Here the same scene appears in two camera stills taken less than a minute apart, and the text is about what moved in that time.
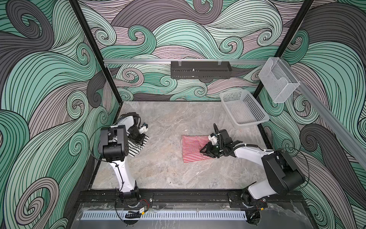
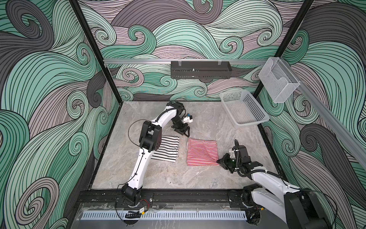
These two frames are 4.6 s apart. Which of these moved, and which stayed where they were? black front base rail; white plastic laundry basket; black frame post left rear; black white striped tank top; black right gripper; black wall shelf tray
Moved: black right gripper; black white striped tank top
Stayed: black wall shelf tray; white plastic laundry basket; black frame post left rear; black front base rail
